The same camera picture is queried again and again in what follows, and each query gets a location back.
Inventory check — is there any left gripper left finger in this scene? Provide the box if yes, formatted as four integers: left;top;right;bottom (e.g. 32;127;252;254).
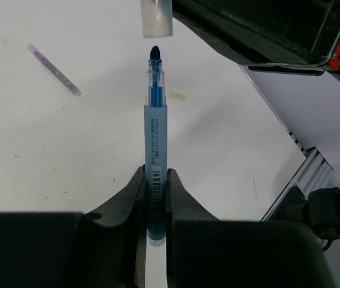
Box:
86;166;146;287

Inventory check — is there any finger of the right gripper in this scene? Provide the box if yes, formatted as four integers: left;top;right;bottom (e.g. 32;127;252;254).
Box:
172;1;332;66

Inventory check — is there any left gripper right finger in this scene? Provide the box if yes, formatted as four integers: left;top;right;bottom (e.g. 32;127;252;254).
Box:
165;169;218;287

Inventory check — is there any blue highlighter pen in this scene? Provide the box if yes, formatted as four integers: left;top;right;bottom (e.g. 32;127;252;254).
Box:
144;46;168;247

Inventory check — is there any purple highlighter pen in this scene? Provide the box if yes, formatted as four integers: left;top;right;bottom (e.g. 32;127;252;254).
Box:
26;43;82;97

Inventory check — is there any clear pen cap pink tint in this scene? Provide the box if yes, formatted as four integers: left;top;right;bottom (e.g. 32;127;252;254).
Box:
26;44;49;65

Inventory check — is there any clear pen cap yellow tint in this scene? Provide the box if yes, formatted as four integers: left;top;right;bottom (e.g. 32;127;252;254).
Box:
169;92;187;101

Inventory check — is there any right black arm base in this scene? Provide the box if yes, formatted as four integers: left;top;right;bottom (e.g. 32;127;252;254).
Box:
270;186;340;242

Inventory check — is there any aluminium right side rail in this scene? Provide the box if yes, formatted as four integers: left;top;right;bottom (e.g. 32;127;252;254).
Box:
240;66;339;221

